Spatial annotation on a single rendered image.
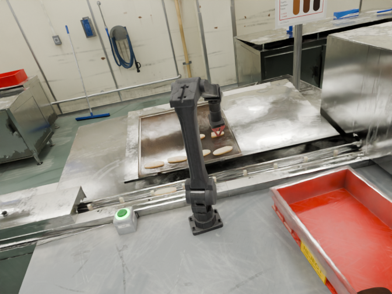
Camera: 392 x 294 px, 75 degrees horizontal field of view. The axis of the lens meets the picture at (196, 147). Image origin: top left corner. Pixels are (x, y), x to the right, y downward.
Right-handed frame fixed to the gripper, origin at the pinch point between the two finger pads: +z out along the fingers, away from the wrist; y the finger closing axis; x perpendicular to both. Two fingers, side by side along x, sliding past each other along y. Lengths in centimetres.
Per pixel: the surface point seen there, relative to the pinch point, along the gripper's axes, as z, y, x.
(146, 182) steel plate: 8.8, -14.5, 40.9
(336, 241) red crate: -1, -69, -22
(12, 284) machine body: 29, -39, 110
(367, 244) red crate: -1, -72, -30
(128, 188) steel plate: 9, -16, 50
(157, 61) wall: 88, 333, 29
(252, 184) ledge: 0.7, -37.5, -5.5
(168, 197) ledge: 1.4, -33.2, 29.8
